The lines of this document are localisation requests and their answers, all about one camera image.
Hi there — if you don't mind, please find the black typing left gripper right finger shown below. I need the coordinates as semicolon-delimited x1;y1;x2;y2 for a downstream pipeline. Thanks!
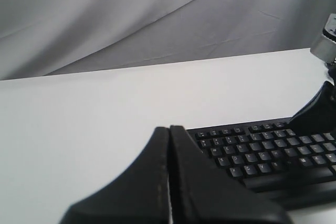
288;81;335;134

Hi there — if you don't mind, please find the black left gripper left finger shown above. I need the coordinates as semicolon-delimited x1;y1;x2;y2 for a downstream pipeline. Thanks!
60;127;170;223

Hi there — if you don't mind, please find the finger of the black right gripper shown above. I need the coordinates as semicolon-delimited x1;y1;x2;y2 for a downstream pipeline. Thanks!
169;125;291;223

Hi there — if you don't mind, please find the black acer keyboard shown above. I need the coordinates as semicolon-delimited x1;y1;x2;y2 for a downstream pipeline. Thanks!
188;118;335;209

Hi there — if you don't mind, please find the grey fabric backdrop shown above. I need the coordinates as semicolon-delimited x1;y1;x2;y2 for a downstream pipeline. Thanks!
1;0;335;80

